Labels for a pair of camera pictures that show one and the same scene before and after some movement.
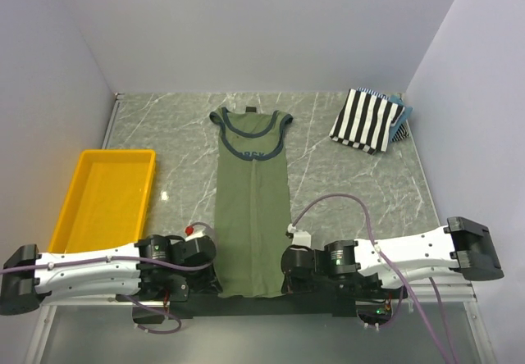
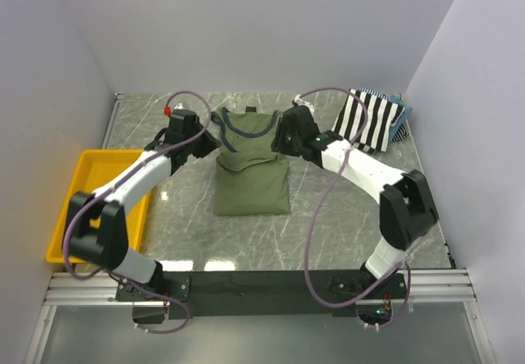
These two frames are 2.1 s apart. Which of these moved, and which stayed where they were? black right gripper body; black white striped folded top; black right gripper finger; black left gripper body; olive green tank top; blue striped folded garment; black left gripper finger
Moved: black left gripper body; black right gripper finger; black left gripper finger; olive green tank top; black right gripper body
Stayed: black white striped folded top; blue striped folded garment
